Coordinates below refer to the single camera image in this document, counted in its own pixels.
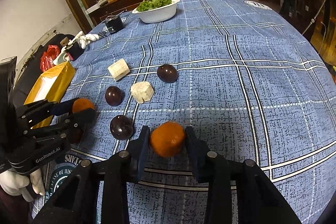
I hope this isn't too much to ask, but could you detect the white sugarcane chunk near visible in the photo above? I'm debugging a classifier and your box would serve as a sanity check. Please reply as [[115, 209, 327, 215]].
[[130, 81, 154, 104]]

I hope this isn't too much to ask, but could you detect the large orange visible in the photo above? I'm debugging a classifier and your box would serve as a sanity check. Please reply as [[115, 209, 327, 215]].
[[150, 121, 185, 158]]

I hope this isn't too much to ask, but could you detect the white bowl of lettuce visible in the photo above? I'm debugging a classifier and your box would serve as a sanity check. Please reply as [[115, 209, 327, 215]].
[[131, 0, 180, 24]]

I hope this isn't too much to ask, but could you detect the blue plaid tablecloth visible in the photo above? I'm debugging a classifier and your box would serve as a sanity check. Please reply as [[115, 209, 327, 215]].
[[30, 0, 335, 223]]

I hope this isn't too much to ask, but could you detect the yellow rimmed white tray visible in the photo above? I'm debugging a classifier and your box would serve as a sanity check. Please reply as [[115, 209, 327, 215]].
[[23, 61, 75, 135]]

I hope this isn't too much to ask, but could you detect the left white gloved hand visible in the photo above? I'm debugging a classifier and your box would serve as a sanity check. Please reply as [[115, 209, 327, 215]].
[[0, 169, 45, 202]]

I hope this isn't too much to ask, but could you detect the mop with metal handle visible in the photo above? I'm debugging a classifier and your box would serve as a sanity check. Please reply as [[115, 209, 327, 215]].
[[302, 0, 327, 35]]

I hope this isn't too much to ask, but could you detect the red plastic bag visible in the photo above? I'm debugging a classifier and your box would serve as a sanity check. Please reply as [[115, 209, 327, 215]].
[[40, 45, 60, 72]]

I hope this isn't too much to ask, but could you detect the black small box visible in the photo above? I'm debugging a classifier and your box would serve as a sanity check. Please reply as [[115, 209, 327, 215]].
[[104, 15, 125, 34]]

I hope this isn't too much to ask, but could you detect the white sugarcane chunk far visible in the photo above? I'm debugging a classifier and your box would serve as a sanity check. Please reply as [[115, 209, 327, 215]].
[[108, 59, 130, 81]]

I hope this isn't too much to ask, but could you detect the white sugarcane chunk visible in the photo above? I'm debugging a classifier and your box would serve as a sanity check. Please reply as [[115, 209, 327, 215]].
[[130, 81, 154, 104], [108, 59, 130, 81]]

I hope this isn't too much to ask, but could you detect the dark plum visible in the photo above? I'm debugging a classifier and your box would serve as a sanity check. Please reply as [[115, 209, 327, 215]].
[[157, 64, 178, 83], [110, 115, 134, 140], [105, 86, 123, 106]]

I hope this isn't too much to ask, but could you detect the white glove on table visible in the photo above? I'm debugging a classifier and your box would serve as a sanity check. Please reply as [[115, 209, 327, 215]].
[[77, 34, 101, 50]]

